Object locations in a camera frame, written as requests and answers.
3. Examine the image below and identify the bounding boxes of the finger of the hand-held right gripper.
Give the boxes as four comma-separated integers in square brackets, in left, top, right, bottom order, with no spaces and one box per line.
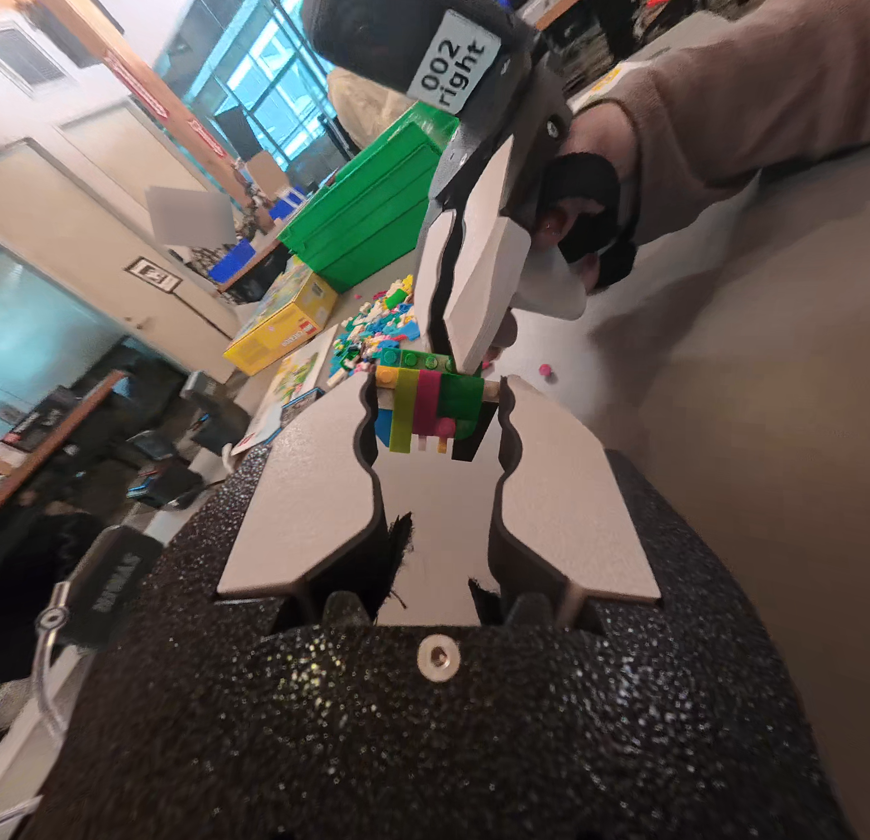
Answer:
[415,211,458,354]
[445,136,532,376]

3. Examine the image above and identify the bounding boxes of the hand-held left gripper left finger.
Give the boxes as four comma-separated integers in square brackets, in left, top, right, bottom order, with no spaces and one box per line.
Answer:
[216,372,385,599]

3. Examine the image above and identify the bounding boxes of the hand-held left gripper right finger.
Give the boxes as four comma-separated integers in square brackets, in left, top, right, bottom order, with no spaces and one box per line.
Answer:
[489,375,662,604]

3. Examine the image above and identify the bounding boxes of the multicolour lego wing assembly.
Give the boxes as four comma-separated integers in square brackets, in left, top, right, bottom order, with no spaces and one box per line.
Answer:
[374,348,503,461]

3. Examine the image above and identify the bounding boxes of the person's right forearm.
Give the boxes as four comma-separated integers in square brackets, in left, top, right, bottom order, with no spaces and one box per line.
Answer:
[585,0,870,243]

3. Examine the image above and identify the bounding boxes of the pile of mixed lego bricks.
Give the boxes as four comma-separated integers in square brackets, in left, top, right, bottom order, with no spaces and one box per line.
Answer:
[326,276,422,388]

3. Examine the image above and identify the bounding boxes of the white lego picture sheet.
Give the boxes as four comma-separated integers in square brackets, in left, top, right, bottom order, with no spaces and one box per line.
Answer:
[231,323,338,456]

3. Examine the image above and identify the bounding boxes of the yellow lego box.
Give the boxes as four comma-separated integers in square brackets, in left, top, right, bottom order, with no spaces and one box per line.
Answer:
[223,255,338,376]

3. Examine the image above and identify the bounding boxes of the person's right hand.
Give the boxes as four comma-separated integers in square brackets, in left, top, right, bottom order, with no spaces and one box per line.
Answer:
[484,102,640,366]

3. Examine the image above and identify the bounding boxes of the stack of green bins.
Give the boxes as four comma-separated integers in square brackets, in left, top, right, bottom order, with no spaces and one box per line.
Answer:
[279,101,459,293]

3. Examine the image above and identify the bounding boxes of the black battery with blue edge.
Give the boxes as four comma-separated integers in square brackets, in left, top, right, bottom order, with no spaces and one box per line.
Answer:
[282,388,326,426]

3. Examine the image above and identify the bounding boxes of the black charger case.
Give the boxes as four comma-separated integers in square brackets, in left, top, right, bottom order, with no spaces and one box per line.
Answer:
[51,526,164,651]
[180,371,252,455]

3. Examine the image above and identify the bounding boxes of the black white wall marker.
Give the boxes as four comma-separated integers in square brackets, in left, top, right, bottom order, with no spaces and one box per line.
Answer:
[126,257,183,293]

